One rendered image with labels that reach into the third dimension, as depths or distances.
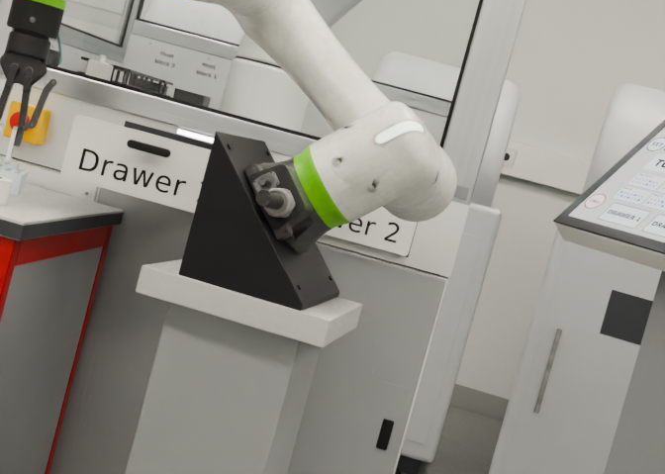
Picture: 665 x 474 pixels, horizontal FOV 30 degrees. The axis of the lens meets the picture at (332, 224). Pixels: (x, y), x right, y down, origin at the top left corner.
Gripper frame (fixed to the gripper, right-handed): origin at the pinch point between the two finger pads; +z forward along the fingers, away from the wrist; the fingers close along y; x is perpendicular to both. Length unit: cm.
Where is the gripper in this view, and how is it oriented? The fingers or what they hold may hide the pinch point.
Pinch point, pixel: (4, 143)
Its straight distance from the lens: 233.5
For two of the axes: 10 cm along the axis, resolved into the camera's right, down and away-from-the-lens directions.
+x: 1.6, 1.1, -9.8
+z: -2.6, 9.6, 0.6
